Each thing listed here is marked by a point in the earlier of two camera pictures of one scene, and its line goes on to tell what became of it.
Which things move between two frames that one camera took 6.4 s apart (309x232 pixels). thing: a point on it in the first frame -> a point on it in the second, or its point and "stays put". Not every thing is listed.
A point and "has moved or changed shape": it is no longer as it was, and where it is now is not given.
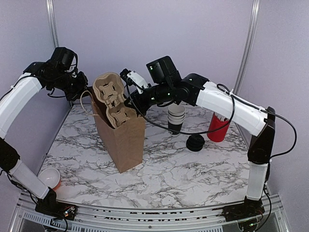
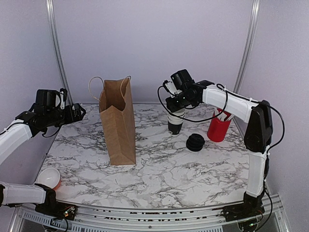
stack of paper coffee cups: x=175 y=117 stays put
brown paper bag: x=126 y=142 has moved or changed shape
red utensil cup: x=219 y=135 stays put
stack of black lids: x=195 y=142 stays put
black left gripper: x=81 y=87 -> x=70 y=117
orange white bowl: x=50 y=177 stays put
